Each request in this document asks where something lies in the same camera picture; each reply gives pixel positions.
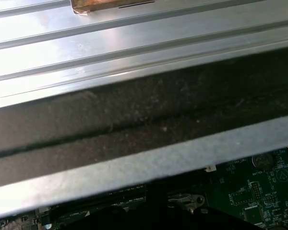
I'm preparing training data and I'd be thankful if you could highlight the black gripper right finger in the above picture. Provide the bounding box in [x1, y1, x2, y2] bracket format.
[157, 184, 259, 230]

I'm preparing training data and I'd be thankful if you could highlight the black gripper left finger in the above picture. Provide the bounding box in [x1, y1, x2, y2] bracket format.
[73, 184, 158, 230]

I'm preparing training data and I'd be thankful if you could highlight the green motherboard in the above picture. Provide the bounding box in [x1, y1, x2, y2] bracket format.
[0, 147, 288, 230]

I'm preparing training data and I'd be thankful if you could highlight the black pin header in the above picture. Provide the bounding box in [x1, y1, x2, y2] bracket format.
[249, 181, 262, 201]

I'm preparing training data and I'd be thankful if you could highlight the round coin cell battery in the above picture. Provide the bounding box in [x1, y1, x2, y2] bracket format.
[251, 153, 275, 171]

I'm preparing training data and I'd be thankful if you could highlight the black PC case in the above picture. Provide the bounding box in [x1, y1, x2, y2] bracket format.
[0, 44, 288, 221]

